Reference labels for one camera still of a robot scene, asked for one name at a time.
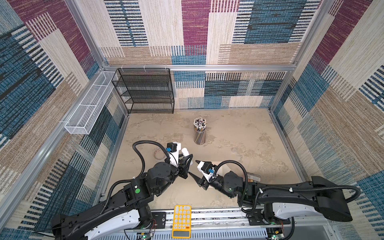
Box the white glue stick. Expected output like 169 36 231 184
181 148 190 157

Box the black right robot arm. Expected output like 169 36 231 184
190 160 361 224

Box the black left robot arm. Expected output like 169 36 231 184
51 140 193 240

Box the white tape roll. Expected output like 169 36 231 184
154 148 167 162

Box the metal cup of pencils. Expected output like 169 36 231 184
194 118 207 145

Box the yellow calculator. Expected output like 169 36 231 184
172 205 192 239

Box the pack of coloured highlighters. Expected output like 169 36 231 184
247 173 261 183

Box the aluminium front rail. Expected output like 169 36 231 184
77 203 328 232

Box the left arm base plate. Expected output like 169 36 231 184
126 212 167 230

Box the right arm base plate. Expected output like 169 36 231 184
246 209 291 226

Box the black wire shelf rack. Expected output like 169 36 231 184
112 68 175 114

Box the white wire mesh basket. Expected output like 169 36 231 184
65 71 115 135

